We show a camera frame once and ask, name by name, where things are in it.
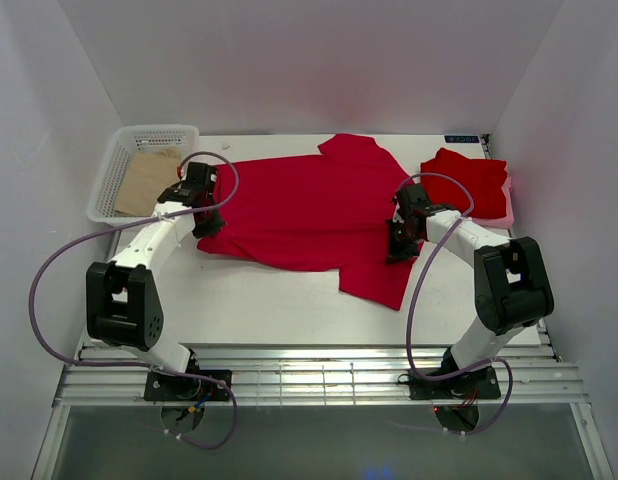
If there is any red t shirt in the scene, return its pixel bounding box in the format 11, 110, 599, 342
420, 148, 509, 214
197, 134, 413, 310

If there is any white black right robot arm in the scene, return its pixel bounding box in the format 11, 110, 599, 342
387, 182, 554, 397

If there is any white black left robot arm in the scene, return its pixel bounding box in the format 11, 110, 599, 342
86, 163, 224, 400

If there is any beige t shirt in basket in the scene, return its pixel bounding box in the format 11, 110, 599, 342
114, 146, 181, 217

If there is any white plastic basket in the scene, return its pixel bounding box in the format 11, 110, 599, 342
86, 124, 199, 226

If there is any folded red t shirt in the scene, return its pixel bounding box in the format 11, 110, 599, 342
420, 148, 509, 214

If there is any folded pink t shirt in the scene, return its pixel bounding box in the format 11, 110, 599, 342
471, 176, 514, 229

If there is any dark blue label sticker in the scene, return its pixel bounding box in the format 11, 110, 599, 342
444, 135, 480, 144

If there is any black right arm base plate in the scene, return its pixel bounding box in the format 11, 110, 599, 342
404, 367, 501, 400

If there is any aluminium table edge rail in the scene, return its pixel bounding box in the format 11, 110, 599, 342
54, 343, 589, 407

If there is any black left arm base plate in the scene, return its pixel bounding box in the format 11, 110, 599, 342
143, 372, 230, 403

